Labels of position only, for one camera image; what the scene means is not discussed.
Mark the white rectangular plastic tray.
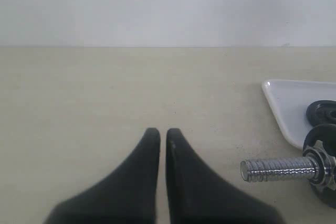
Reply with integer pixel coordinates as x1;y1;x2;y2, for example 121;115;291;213
261;79;335;150

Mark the black weight plate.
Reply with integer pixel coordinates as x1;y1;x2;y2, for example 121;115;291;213
306;100;336;127

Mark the chrome star collar nut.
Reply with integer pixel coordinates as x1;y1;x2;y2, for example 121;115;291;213
303;146;335;190

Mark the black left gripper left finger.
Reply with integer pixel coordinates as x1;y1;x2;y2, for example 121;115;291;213
45;128;161;223

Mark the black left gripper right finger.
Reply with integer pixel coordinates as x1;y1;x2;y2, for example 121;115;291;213
166;129;284;223

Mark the black plate with collar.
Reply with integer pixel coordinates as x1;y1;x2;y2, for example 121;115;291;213
303;124;335;208

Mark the chrome threaded dumbbell bar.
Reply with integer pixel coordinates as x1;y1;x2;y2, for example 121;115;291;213
240;157;315;183

